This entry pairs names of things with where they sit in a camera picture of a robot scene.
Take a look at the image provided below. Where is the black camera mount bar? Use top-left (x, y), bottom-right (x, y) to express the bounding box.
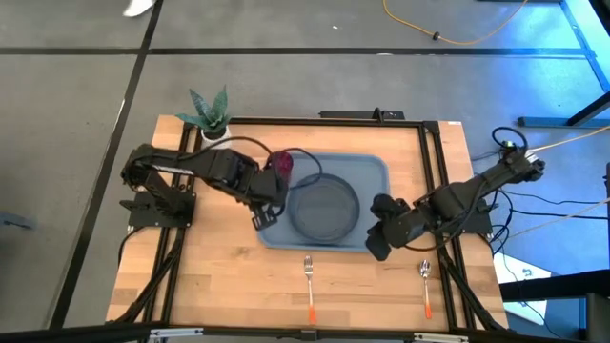
top-left (318, 108), bottom-right (406, 121)

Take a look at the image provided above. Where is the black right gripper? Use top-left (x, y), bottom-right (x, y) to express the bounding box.
top-left (364, 192), bottom-right (428, 262)

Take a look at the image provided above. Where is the black cable bundle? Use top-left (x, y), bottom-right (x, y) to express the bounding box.
top-left (471, 126), bottom-right (610, 249)

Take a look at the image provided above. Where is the dark blue plate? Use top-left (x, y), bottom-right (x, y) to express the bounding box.
top-left (285, 172), bottom-right (361, 242)

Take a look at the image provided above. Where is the black table frame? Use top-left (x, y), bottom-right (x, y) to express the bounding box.
top-left (142, 116), bottom-right (509, 334)

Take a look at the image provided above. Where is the fork with orange-tipped handle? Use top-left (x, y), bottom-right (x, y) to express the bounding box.
top-left (303, 255), bottom-right (317, 326)

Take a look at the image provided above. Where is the yellow floor cable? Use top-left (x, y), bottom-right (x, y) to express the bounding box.
top-left (382, 0), bottom-right (529, 47)

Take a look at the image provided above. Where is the blue metal stand frame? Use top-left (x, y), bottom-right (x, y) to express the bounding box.
top-left (517, 0), bottom-right (610, 129)

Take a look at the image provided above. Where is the tan floor cable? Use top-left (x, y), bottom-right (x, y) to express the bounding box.
top-left (504, 197), bottom-right (610, 239)

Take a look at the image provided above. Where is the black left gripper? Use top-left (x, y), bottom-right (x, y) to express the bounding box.
top-left (240, 164), bottom-right (292, 232)

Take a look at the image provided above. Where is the red faceted cup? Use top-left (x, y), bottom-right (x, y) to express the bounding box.
top-left (266, 150), bottom-right (295, 185)

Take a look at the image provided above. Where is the spoon with orange-tipped handle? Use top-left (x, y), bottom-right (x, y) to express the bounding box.
top-left (418, 259), bottom-right (434, 320)

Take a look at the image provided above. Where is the silver aluminium rail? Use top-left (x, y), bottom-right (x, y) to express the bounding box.
top-left (150, 326), bottom-right (471, 343)

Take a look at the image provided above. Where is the white plant pot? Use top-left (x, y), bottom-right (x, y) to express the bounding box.
top-left (199, 126), bottom-right (234, 151)

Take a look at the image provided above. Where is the black metal beam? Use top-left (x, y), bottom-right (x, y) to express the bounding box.
top-left (498, 269), bottom-right (610, 302)

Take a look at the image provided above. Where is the blue plastic tray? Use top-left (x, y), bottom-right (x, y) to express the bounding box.
top-left (256, 151), bottom-right (391, 252)

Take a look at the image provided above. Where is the person's shoe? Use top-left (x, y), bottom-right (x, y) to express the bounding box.
top-left (122, 0), bottom-right (156, 18)

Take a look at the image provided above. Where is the green artificial plant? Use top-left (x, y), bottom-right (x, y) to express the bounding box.
top-left (174, 85), bottom-right (233, 134)

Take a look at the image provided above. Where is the white box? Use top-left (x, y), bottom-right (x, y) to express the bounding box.
top-left (493, 252), bottom-right (553, 325)

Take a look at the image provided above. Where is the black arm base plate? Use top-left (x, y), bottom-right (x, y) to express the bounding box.
top-left (469, 198), bottom-right (495, 235)
top-left (118, 189), bottom-right (197, 229)

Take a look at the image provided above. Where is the black cable sleeve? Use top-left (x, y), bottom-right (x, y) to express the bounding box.
top-left (436, 241), bottom-right (507, 333)
top-left (108, 227), bottom-right (188, 326)

